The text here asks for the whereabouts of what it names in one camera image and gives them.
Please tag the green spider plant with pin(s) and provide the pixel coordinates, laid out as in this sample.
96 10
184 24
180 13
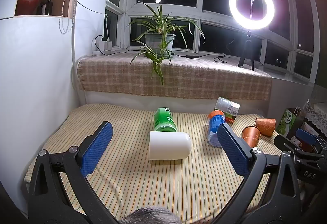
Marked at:
156 64

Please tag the blue bottle with orange cap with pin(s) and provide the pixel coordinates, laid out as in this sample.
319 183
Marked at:
214 128

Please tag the white charger plug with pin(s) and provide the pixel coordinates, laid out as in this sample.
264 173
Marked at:
109 44
102 44

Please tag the white cup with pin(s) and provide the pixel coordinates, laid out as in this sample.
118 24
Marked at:
168 146

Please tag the striped bed sheet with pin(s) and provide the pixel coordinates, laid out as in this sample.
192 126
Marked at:
158 185

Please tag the white power strip with chargers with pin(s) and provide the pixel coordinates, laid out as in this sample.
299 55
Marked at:
120 52

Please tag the dark glass bottle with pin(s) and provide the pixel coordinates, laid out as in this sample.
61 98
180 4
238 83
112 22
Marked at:
47 7

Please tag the black tripod stand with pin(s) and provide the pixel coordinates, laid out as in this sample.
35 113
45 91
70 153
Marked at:
247 42

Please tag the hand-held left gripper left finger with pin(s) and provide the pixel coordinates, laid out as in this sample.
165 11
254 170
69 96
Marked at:
98 146

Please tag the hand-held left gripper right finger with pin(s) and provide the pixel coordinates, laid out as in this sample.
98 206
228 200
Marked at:
233 151

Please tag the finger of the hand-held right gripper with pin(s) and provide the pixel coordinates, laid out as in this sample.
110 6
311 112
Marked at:
283 141
306 137

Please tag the orange patterned cup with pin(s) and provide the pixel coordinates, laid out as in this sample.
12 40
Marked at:
251 135
265 127

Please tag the green soda can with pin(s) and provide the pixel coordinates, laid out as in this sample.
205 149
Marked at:
164 120

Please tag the white framed window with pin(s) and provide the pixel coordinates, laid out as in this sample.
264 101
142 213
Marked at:
199 13

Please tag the clear bottle with white label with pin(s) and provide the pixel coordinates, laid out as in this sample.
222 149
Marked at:
227 107

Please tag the green carton box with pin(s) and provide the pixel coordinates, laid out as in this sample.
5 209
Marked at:
287 121

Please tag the white lace cloth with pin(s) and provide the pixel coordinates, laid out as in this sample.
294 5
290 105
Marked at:
316 111

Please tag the grey plant pot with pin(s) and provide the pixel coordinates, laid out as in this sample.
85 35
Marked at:
153 41

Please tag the beige checked cloth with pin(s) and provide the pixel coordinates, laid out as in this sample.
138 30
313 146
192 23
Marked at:
191 78

